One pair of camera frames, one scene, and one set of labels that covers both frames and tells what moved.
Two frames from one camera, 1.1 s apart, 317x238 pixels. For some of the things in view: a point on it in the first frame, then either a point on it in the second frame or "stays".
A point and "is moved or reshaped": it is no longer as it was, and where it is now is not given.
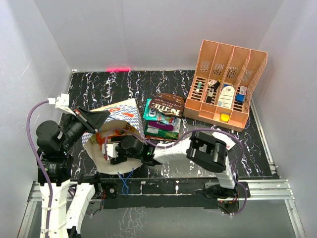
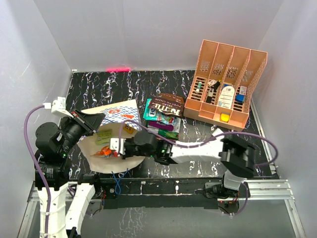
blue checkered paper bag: (125, 117) stays
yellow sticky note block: (225, 117) stays
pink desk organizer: (222, 89) stays
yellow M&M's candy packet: (128, 127) is moved or reshaped
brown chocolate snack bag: (168, 103) stays
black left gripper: (93, 120) stays
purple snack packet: (161, 125) stays
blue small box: (240, 97) stays
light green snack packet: (93, 139) → (103, 136)
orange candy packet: (105, 137) is moved or reshaped
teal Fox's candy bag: (151, 114) stays
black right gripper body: (123, 153) → (133, 149)
